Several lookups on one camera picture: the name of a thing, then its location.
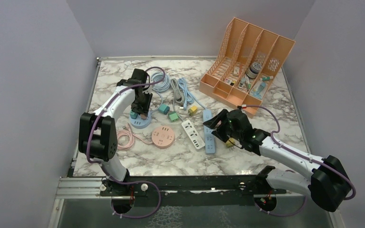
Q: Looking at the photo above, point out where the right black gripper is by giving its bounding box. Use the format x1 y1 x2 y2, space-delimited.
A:
203 109 242 142

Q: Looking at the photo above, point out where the pink charger plug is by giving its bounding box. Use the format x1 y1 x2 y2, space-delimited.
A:
140 114 147 120

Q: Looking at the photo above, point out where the green charger plug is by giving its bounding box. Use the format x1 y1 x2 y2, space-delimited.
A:
130 111 138 119
168 111 179 122

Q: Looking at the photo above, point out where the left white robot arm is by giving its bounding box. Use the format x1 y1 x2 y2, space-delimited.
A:
78 68 153 195

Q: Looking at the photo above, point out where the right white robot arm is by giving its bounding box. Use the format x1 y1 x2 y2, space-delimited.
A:
203 106 356 212

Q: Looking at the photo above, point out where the yellow charger plug front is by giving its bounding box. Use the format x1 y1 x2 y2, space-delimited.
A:
225 138 235 148

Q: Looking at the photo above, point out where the yellow charger plug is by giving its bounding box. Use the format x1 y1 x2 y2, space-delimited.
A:
225 138 235 148
188 105 198 116

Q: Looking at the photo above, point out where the teal charger plug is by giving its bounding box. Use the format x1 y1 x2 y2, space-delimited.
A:
158 104 170 115

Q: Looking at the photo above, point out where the yellow charger plug back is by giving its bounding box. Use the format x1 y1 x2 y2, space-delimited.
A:
188 105 198 116

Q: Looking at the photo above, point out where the blue round power strip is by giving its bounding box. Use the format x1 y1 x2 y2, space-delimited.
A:
129 111 152 129

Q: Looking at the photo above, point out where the blue long power strip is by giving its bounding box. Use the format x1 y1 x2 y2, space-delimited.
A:
203 109 216 154

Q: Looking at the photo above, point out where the white power strip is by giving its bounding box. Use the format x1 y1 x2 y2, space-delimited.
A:
181 120 205 150

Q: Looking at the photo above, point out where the pink round power strip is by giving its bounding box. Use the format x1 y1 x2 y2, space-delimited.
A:
151 126 175 149

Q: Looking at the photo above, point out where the orange file organizer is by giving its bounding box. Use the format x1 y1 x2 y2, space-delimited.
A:
200 18 295 117

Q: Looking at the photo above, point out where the blue coiled cable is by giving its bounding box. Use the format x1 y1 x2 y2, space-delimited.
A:
148 71 171 93

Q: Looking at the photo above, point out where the grey power cable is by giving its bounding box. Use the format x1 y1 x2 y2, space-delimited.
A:
170 78 186 111

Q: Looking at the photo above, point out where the pink coiled cable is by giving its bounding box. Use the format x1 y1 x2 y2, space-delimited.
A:
115 123 153 151

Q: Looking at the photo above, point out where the light blue power cable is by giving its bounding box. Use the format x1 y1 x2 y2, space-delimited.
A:
178 77 206 110

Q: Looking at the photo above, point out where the black mounting rail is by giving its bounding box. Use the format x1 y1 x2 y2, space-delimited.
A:
100 166 286 208

